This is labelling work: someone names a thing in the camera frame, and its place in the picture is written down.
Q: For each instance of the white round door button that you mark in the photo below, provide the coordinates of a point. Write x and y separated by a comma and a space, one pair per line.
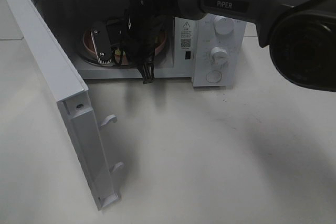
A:
214, 76

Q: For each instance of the white upper microwave knob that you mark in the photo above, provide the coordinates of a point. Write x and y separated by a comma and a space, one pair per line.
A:
223, 26

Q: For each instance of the white bread sandwich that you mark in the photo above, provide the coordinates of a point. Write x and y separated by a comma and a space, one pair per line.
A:
117, 52

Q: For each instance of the white microwave door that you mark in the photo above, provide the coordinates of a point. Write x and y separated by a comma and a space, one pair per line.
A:
71, 96

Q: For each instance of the white microwave knob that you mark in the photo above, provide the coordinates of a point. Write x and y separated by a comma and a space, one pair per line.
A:
219, 56
223, 26

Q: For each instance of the white lower microwave knob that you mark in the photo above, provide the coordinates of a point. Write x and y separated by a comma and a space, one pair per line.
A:
219, 56

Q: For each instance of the white microwave oven body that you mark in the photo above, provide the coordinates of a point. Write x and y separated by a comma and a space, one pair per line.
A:
205, 51

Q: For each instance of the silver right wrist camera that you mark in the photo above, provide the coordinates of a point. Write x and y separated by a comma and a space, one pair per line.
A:
101, 43

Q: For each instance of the pink round plate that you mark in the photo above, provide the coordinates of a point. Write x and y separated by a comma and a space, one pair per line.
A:
160, 43

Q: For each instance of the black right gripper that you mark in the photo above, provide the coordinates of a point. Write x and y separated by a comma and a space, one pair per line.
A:
137, 40

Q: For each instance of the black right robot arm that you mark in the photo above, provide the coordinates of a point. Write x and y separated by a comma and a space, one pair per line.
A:
300, 34

